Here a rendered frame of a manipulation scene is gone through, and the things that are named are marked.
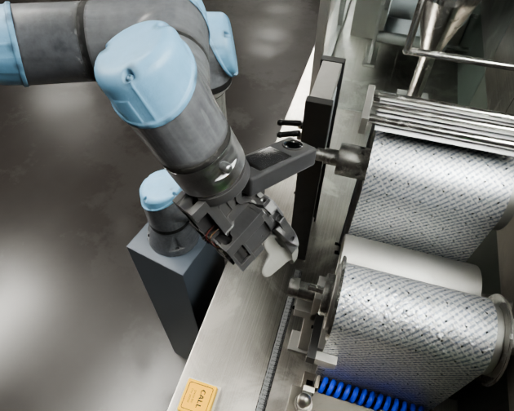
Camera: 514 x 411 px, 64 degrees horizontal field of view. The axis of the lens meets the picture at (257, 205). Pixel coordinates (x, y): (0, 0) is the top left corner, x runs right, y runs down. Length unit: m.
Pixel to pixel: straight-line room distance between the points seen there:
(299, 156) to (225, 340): 0.68
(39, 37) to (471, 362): 0.70
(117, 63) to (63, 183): 2.50
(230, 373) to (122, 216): 1.62
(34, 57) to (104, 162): 2.42
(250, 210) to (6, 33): 0.29
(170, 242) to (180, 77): 0.87
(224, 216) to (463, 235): 0.52
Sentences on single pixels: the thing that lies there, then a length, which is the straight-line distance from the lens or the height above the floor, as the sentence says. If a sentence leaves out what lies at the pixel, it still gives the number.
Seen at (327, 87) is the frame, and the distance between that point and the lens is 0.82.
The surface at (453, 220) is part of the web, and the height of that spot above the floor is 1.31.
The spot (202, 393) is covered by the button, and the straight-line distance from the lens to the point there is 1.02.
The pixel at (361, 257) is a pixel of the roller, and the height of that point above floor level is 1.23.
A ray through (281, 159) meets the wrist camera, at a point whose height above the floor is 1.57.
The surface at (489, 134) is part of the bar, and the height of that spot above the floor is 1.44.
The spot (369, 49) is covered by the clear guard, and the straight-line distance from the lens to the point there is 1.52.
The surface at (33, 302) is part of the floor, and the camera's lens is 2.39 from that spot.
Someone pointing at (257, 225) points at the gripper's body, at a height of 1.53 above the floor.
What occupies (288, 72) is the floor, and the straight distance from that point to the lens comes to 3.47.
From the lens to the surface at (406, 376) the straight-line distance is 0.83.
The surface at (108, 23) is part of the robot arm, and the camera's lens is 0.43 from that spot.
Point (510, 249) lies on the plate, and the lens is 0.99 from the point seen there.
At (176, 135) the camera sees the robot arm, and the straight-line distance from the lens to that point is 0.35.
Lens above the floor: 1.91
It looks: 51 degrees down
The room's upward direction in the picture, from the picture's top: straight up
